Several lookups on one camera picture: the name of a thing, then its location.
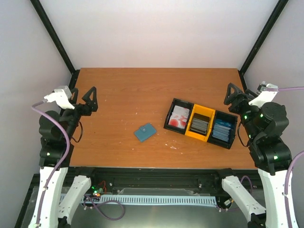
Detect light blue cable duct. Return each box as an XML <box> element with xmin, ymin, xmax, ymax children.
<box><xmin>59</xmin><ymin>193</ymin><xmax>218</xmax><ymax>207</ymax></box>

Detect black frame post left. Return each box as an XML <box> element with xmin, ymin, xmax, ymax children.
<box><xmin>30</xmin><ymin>0</ymin><xmax>77</xmax><ymax>75</ymax></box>

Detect blue card stack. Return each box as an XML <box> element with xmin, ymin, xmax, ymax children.
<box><xmin>212</xmin><ymin>119</ymin><xmax>233</xmax><ymax>143</ymax></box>

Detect black card bin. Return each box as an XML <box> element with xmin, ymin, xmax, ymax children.
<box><xmin>207</xmin><ymin>111</ymin><xmax>238</xmax><ymax>149</ymax></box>
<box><xmin>163</xmin><ymin>98</ymin><xmax>194</xmax><ymax>135</ymax></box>

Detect grey card stack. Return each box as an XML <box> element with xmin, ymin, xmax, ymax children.
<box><xmin>190</xmin><ymin>113</ymin><xmax>210</xmax><ymax>135</ymax></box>

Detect teal card holder wallet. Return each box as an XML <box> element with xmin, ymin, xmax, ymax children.
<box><xmin>134</xmin><ymin>123</ymin><xmax>157</xmax><ymax>142</ymax></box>

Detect yellow card bin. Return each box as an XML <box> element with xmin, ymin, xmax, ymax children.
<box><xmin>185</xmin><ymin>104</ymin><xmax>216</xmax><ymax>142</ymax></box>

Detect black card bin right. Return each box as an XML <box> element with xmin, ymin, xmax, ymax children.
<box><xmin>207</xmin><ymin>111</ymin><xmax>238</xmax><ymax>149</ymax></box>

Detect black frame post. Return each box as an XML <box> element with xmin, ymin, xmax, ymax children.
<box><xmin>239</xmin><ymin>0</ymin><xmax>289</xmax><ymax>76</ymax></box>
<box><xmin>30</xmin><ymin>0</ymin><xmax>77</xmax><ymax>75</ymax></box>

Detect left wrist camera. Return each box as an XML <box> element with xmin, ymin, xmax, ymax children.
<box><xmin>44</xmin><ymin>85</ymin><xmax>75</xmax><ymax>110</ymax></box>

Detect black front rail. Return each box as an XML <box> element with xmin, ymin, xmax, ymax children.
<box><xmin>68</xmin><ymin>167</ymin><xmax>259</xmax><ymax>194</ymax></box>

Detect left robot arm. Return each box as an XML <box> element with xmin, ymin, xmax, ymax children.
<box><xmin>28</xmin><ymin>86</ymin><xmax>99</xmax><ymax>228</ymax></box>

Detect electronics board with leds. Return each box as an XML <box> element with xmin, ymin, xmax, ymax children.
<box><xmin>92</xmin><ymin>180</ymin><xmax>107</xmax><ymax>197</ymax></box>

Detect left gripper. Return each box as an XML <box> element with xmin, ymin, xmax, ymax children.
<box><xmin>64</xmin><ymin>86</ymin><xmax>99</xmax><ymax>140</ymax></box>

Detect black card bin left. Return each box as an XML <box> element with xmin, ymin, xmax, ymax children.
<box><xmin>163</xmin><ymin>98</ymin><xmax>194</xmax><ymax>135</ymax></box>

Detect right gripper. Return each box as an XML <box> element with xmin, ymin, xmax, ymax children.
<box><xmin>223</xmin><ymin>82</ymin><xmax>260</xmax><ymax>140</ymax></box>

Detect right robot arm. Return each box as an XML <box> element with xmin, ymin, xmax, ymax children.
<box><xmin>221</xmin><ymin>82</ymin><xmax>299</xmax><ymax>228</ymax></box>

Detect black frame post right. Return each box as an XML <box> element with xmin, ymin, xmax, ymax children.
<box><xmin>239</xmin><ymin>0</ymin><xmax>289</xmax><ymax>76</ymax></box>

